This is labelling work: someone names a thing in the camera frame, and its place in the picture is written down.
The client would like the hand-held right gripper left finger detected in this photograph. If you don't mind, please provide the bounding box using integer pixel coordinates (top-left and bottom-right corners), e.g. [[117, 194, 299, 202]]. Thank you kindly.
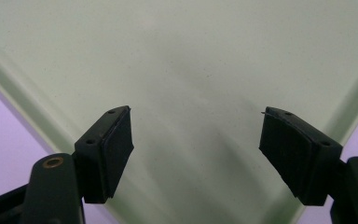
[[74, 105, 135, 205]]

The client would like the pale green plastic tray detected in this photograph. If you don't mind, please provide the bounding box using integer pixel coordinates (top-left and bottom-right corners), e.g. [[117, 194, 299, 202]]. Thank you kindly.
[[0, 0, 358, 224]]

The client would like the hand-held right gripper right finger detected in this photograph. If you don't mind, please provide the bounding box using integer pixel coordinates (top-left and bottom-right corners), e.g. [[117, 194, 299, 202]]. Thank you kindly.
[[258, 105, 345, 207]]

